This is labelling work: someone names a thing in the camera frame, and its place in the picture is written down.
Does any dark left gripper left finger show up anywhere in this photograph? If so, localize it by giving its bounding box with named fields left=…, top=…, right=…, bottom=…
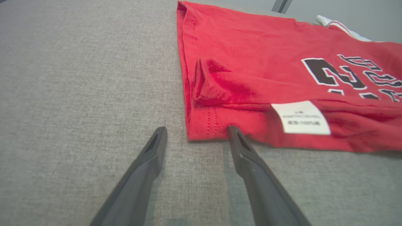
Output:
left=90, top=126, right=168, bottom=226

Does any grey metal partition post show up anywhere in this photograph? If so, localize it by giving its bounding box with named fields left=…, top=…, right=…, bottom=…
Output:
left=272, top=0, right=293, bottom=14

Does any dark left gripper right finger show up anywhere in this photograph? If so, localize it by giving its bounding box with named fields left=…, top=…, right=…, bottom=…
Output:
left=227, top=126, right=311, bottom=226

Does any red jersey with white trim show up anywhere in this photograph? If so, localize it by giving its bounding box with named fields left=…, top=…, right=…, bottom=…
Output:
left=177, top=1, right=402, bottom=153

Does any grey fabric sofa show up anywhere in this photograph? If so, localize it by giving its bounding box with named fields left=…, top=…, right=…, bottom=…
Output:
left=0, top=0, right=402, bottom=226

